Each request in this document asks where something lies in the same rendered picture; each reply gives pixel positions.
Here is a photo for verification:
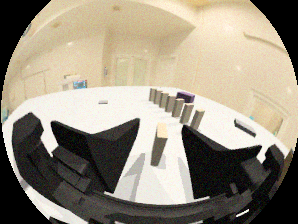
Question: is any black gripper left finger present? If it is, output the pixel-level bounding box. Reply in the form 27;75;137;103
51;117;140;193

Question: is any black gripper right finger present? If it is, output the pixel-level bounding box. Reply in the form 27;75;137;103
181;124;263;200

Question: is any purple rectangular block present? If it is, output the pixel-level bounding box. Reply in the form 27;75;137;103
176;91;196;104

